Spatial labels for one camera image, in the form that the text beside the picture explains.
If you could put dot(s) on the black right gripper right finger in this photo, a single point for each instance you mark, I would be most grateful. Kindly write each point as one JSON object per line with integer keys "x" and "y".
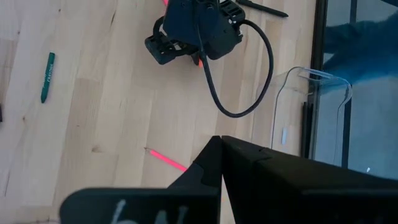
{"x": 295, "y": 193}

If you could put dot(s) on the black pen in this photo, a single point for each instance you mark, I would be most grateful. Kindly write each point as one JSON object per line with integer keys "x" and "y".
{"x": 264, "y": 7}
{"x": 1, "y": 113}

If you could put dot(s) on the clear plastic bin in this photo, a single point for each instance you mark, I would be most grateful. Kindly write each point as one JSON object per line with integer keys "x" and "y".
{"x": 292, "y": 102}

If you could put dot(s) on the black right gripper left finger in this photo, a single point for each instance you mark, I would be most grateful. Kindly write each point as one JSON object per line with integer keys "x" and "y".
{"x": 186, "y": 199}

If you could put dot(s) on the green crayon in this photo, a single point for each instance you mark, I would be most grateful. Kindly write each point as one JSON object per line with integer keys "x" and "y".
{"x": 47, "y": 77}

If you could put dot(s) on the pink pencil orange eraser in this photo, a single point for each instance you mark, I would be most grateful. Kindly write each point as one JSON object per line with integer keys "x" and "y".
{"x": 200, "y": 63}
{"x": 168, "y": 160}

